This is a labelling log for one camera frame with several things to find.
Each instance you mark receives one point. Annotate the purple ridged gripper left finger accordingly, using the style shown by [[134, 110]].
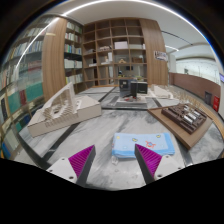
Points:
[[75, 168]]

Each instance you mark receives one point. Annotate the black boxes display model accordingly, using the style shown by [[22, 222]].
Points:
[[132, 93]]

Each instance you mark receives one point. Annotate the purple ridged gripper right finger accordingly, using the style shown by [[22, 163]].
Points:
[[154, 166]]

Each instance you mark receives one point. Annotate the red box by wall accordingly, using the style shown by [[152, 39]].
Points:
[[216, 102]]

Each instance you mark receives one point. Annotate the white architectural building model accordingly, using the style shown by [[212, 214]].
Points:
[[62, 110]]

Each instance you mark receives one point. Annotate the wall poster sign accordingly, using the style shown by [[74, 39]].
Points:
[[160, 56]]

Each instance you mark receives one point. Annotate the dark brown model on wooden board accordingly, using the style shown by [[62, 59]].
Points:
[[187, 123]]

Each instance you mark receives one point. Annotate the glass-front bookcase with books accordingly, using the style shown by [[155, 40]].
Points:
[[21, 91]]

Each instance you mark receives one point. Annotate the light blue patterned towel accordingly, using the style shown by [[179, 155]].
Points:
[[123, 145]]

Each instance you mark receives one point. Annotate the large wooden bookshelf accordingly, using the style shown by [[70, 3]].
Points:
[[102, 53]]

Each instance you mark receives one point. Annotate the white small architectural model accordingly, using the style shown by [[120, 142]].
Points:
[[162, 93]]

